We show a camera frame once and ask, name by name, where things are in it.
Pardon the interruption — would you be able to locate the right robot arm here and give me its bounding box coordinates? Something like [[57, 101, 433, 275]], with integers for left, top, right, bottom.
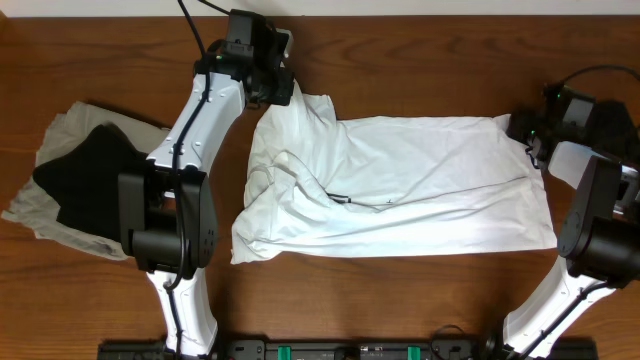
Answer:
[[481, 103, 639, 359]]

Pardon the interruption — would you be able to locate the crumpled black garment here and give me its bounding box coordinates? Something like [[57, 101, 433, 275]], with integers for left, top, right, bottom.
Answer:
[[537, 100, 639, 166]]

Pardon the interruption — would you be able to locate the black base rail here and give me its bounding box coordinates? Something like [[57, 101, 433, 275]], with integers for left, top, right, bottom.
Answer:
[[96, 338, 599, 360]]

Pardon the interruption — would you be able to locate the white t-shirt with logo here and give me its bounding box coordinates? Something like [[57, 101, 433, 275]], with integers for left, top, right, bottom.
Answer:
[[231, 92, 557, 264]]

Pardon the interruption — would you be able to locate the folded black garment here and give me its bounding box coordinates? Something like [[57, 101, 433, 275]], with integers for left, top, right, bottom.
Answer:
[[32, 124, 146, 242]]

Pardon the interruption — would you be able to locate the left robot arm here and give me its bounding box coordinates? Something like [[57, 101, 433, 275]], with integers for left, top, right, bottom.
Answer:
[[118, 37, 294, 359]]

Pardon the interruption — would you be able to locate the folded beige garment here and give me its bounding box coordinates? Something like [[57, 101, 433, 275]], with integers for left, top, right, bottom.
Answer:
[[1, 102, 169, 261]]

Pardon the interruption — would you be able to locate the right black cable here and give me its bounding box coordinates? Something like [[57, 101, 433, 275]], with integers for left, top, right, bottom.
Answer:
[[509, 63, 640, 360]]

